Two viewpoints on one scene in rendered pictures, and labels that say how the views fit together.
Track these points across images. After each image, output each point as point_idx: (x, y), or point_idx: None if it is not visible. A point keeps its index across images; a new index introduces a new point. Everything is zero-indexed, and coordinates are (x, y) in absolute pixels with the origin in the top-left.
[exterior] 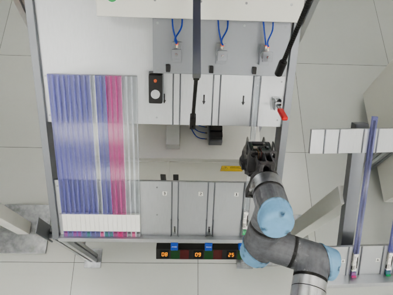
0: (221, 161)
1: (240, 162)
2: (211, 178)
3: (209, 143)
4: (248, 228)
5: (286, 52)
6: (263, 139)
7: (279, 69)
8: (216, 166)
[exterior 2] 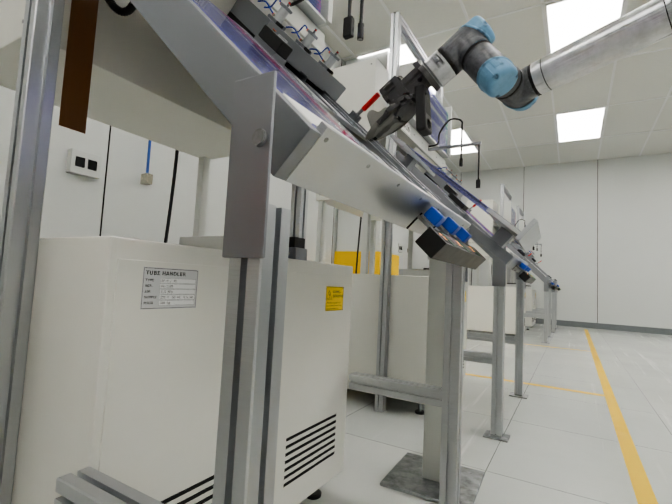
0: (325, 272)
1: (391, 105)
2: (316, 351)
3: (296, 253)
4: (476, 50)
5: (362, 10)
6: None
7: (362, 28)
8: (322, 290)
